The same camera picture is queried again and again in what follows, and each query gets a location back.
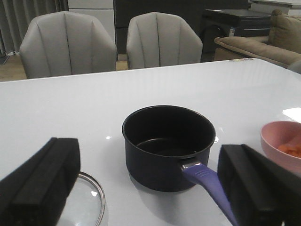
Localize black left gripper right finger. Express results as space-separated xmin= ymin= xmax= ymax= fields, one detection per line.
xmin=217 ymin=145 xmax=301 ymax=226

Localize right grey upholstered chair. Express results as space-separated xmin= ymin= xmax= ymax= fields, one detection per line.
xmin=126 ymin=12 xmax=203 ymax=69

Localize beige sofa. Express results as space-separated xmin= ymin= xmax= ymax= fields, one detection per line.
xmin=214 ymin=9 xmax=301 ymax=68

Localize white cabinet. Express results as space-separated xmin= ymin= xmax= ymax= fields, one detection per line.
xmin=68 ymin=0 xmax=116 ymax=43

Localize glass lid with blue knob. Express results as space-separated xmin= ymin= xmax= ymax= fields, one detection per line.
xmin=57 ymin=172 xmax=108 ymax=226

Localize left grey upholstered chair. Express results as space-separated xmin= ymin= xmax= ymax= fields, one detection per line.
xmin=20 ymin=11 xmax=117 ymax=79

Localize pink plastic bowl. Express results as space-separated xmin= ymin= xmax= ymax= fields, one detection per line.
xmin=261 ymin=121 xmax=301 ymax=176

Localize grey upholstered chair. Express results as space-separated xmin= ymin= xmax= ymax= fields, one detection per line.
xmin=126 ymin=12 xmax=203 ymax=69
xmin=20 ymin=11 xmax=117 ymax=79

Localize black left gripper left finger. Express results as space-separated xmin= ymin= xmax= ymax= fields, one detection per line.
xmin=0 ymin=137 xmax=80 ymax=226

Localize dark blue saucepan purple handle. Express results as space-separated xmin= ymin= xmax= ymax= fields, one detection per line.
xmin=122 ymin=105 xmax=238 ymax=226

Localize orange ham slices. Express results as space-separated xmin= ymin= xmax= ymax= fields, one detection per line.
xmin=278 ymin=144 xmax=301 ymax=158

